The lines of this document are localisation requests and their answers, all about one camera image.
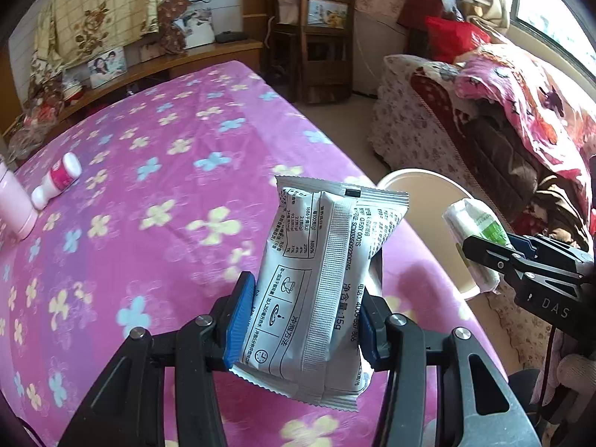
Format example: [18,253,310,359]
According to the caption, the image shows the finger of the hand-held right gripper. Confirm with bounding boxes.
[462,235,529,278]
[507,234,594,268]

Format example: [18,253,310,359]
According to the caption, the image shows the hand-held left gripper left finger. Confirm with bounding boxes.
[58,271,258,447]

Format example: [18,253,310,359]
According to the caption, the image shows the silver printed packet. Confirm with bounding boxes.
[231,174,410,413]

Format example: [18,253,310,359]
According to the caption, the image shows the white bottle pink label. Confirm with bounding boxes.
[30,151,82,210]

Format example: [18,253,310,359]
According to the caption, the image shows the pile of plastic bags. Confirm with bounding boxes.
[9,102,61,159]

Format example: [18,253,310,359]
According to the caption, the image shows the person's right hand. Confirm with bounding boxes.
[556,354,596,403]

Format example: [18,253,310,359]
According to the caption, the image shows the wooden chair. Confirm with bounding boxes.
[265,0,357,103]

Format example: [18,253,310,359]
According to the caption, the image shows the floral patchwork quilt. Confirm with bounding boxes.
[28,0,187,103]

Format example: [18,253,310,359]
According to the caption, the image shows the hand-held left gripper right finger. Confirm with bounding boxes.
[358,284,541,447]

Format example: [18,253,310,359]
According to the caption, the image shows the white trash bin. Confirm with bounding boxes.
[376,168,482,301]

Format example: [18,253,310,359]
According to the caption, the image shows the green white tissue pack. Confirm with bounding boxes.
[442,198,508,294]

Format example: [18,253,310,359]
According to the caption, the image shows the black cable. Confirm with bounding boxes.
[540,328,562,413]

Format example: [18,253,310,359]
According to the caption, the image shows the wooden headboard shelf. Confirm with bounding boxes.
[0,39,264,136]

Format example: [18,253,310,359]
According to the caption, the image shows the floral covered sofa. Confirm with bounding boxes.
[370,53,596,383]

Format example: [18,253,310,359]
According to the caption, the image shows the red plastic bag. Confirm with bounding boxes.
[424,16,489,63]

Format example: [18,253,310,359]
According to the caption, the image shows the pink floral blanket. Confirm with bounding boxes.
[454,44,596,238]

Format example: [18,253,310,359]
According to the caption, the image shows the small photo frame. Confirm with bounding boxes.
[88,47,127,89]

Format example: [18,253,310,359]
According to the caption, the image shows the colourful printed box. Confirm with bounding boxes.
[307,0,350,29]

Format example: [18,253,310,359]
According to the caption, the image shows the pink floral bedsheet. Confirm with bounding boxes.
[0,60,517,447]

